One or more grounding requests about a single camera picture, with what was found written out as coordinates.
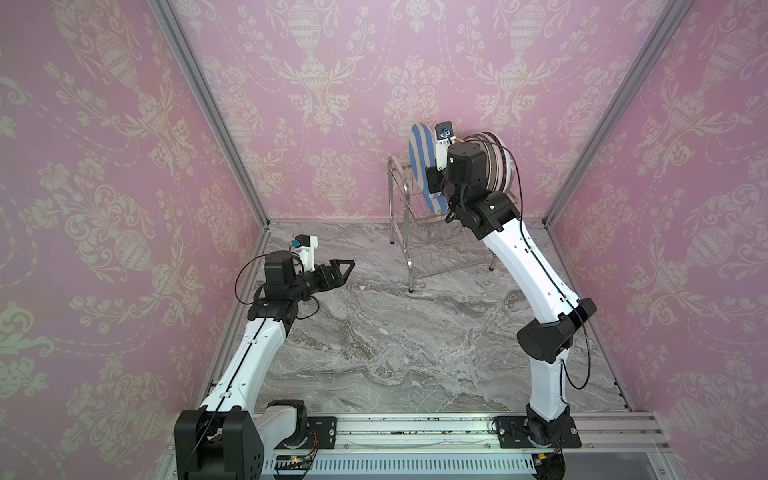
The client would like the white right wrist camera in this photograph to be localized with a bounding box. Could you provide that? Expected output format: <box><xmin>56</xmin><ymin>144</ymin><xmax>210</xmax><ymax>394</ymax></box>
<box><xmin>435</xmin><ymin>121</ymin><xmax>456</xmax><ymax>171</ymax></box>

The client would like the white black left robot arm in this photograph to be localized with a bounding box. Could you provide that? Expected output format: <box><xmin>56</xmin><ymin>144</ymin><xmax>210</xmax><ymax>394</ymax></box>
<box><xmin>174</xmin><ymin>247</ymin><xmax>355</xmax><ymax>479</ymax></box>

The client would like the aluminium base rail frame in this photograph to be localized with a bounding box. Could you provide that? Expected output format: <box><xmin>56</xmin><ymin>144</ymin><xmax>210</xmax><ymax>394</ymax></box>
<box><xmin>159</xmin><ymin>412</ymin><xmax>684</xmax><ymax>479</ymax></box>

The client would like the white floral plate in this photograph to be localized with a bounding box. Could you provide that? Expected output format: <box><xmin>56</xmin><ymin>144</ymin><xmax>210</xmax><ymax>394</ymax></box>
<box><xmin>494</xmin><ymin>130</ymin><xmax>516</xmax><ymax>199</ymax></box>

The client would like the silver metal dish rack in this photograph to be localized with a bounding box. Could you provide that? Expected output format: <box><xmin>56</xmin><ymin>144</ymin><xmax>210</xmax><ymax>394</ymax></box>
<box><xmin>387</xmin><ymin>157</ymin><xmax>500</xmax><ymax>293</ymax></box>

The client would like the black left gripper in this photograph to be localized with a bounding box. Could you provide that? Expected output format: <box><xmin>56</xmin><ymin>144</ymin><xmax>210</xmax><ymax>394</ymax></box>
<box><xmin>287</xmin><ymin>260</ymin><xmax>354</xmax><ymax>304</ymax></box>

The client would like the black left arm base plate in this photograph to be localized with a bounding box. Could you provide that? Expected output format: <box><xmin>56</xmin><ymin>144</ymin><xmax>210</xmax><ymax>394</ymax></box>
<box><xmin>276</xmin><ymin>416</ymin><xmax>339</xmax><ymax>450</ymax></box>

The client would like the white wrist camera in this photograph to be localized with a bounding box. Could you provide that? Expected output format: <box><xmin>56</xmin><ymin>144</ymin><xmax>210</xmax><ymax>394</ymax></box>
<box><xmin>290</xmin><ymin>234</ymin><xmax>318</xmax><ymax>271</ymax></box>
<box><xmin>435</xmin><ymin>121</ymin><xmax>456</xmax><ymax>171</ymax></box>

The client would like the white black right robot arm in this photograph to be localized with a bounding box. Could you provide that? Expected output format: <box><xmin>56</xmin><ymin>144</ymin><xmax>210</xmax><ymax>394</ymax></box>
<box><xmin>425</xmin><ymin>141</ymin><xmax>597</xmax><ymax>447</ymax></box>

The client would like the aluminium corner post right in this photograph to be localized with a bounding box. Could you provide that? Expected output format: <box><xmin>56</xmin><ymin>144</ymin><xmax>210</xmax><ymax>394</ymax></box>
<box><xmin>542</xmin><ymin>0</ymin><xmax>693</xmax><ymax>231</ymax></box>

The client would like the orange sunburst patterned plate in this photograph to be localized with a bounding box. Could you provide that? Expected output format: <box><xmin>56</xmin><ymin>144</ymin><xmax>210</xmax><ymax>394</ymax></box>
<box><xmin>483</xmin><ymin>131</ymin><xmax>507</xmax><ymax>191</ymax></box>

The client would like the blue striped plate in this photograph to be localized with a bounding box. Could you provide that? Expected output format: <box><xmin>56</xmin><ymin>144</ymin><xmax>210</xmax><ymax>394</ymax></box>
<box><xmin>408</xmin><ymin>123</ymin><xmax>448</xmax><ymax>215</ymax></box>

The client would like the aluminium corner post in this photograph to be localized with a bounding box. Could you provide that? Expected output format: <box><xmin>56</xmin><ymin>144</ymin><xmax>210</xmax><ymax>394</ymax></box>
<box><xmin>148</xmin><ymin>0</ymin><xmax>270</xmax><ymax>231</ymax></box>
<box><xmin>542</xmin><ymin>0</ymin><xmax>693</xmax><ymax>231</ymax></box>

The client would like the aluminium corner post left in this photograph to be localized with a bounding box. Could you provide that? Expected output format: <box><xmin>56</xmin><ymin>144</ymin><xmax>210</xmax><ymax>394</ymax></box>
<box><xmin>148</xmin><ymin>0</ymin><xmax>270</xmax><ymax>231</ymax></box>

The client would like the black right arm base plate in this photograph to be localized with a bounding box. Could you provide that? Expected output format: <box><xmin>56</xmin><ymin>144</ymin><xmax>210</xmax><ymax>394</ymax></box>
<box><xmin>491</xmin><ymin>415</ymin><xmax>582</xmax><ymax>449</ymax></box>

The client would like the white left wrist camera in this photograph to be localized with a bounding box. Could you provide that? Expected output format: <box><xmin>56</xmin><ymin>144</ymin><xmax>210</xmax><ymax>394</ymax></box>
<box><xmin>290</xmin><ymin>234</ymin><xmax>318</xmax><ymax>271</ymax></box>

